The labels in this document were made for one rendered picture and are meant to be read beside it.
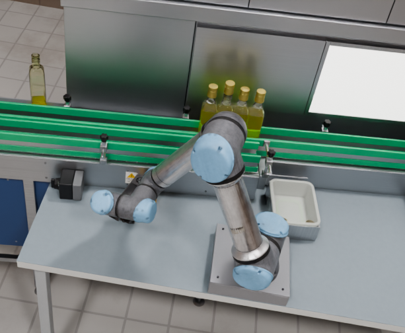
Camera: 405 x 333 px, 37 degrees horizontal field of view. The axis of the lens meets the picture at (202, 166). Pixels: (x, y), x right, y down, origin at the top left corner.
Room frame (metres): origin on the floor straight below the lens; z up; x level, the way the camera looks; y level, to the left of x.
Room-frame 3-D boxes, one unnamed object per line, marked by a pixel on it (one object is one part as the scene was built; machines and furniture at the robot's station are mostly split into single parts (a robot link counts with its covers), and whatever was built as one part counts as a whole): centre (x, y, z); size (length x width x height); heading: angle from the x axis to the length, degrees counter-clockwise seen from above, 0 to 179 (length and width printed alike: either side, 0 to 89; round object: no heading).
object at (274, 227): (1.26, -0.24, 0.97); 0.13 x 0.12 x 0.14; 167
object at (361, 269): (1.92, -0.23, 0.73); 1.58 x 1.52 x 0.04; 90
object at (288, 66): (1.93, -0.34, 1.15); 0.90 x 0.03 x 0.34; 97
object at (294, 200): (1.57, -0.36, 0.80); 0.22 x 0.17 x 0.09; 7
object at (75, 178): (1.50, 0.46, 0.79); 0.08 x 0.08 x 0.08; 7
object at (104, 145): (1.53, 0.35, 0.94); 0.07 x 0.04 x 0.13; 7
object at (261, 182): (1.67, -0.23, 0.85); 0.09 x 0.04 x 0.07; 7
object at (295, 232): (1.60, -0.36, 0.79); 0.27 x 0.17 x 0.08; 7
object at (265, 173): (1.66, -0.23, 0.95); 0.17 x 0.03 x 0.12; 7
